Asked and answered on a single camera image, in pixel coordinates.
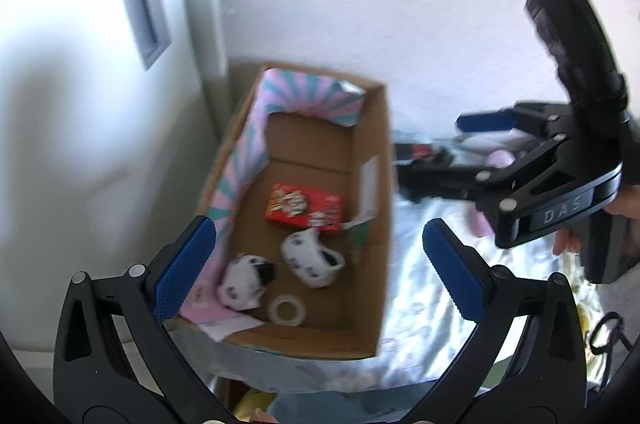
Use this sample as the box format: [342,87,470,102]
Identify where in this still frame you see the black and red lens tube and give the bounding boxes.
[394,143,454,165]

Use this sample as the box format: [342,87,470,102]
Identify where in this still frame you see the panda sock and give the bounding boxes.
[281,228,346,289]
[217,254,277,311]

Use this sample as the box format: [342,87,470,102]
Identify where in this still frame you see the red milk carton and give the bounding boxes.
[265,183,344,233]

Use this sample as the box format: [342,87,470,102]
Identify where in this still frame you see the clear tape roll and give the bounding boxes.
[268,294,307,326]

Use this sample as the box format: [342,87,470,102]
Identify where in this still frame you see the person's right hand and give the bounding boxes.
[552,185,639,259]

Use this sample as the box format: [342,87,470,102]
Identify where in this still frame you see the floral light blue cloth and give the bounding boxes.
[208,195,564,392]

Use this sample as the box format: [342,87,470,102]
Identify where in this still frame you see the cardboard box with pink lining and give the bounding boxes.
[179,64,395,360]

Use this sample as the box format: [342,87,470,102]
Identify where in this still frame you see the white door with grey handle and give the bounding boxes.
[1,0,231,352]

